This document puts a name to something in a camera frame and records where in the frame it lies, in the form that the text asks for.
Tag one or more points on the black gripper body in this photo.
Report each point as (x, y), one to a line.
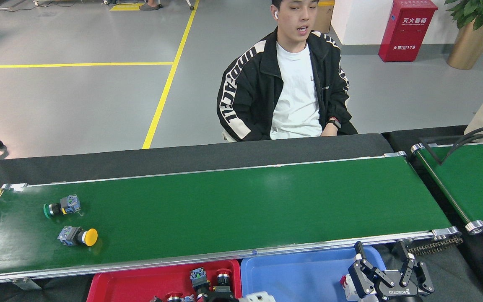
(397, 291)

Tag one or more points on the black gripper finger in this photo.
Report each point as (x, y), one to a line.
(421, 279)
(359, 277)

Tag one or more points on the red push button switch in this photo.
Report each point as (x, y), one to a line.
(224, 285)
(155, 299)
(198, 274)
(174, 295)
(189, 298)

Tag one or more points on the yellow push button switch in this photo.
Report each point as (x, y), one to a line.
(90, 237)

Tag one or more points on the blue tray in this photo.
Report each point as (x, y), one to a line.
(292, 277)

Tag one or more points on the green conveyor belt short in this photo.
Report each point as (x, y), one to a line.
(476, 184)

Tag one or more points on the green conveyor belt long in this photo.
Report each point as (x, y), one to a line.
(245, 201)

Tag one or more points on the red tray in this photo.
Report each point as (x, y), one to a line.
(132, 285)

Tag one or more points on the person's left hand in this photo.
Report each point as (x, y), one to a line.
(329, 130)

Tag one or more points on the black guide bar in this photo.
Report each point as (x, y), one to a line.
(431, 154)

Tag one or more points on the black wristwatch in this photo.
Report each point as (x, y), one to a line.
(334, 123)

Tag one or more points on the pale grey chair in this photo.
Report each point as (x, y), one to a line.
(228, 136)

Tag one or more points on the person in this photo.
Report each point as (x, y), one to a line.
(296, 92)
(149, 6)

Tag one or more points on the potted plant in gold pot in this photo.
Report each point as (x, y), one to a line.
(468, 46)

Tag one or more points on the red fire extinguisher box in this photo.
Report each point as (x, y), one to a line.
(407, 33)

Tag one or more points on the cardboard box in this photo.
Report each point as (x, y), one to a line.
(324, 19)

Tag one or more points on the white wheeled stand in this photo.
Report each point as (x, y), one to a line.
(190, 6)

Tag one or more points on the green push button switch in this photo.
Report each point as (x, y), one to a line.
(70, 204)

